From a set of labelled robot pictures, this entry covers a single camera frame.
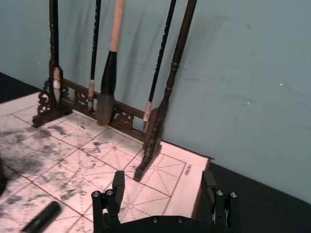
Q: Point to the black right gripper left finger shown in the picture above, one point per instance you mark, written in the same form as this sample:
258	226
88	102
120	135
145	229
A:
118	187

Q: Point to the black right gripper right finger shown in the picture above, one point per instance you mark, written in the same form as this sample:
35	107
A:
209	187

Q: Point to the white gridded calligraphy practice mat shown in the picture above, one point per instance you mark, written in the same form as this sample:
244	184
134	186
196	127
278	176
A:
170	174

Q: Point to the black cylindrical stick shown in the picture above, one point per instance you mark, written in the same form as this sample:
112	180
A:
46	214

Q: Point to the black brush with white tip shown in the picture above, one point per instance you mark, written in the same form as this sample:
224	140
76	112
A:
56	83

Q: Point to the thin black calligraphy brush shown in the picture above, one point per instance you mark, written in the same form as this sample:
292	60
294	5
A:
159	60
94	48

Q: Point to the dark carved wooden brush rack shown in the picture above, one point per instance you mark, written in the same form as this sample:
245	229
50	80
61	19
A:
179	53

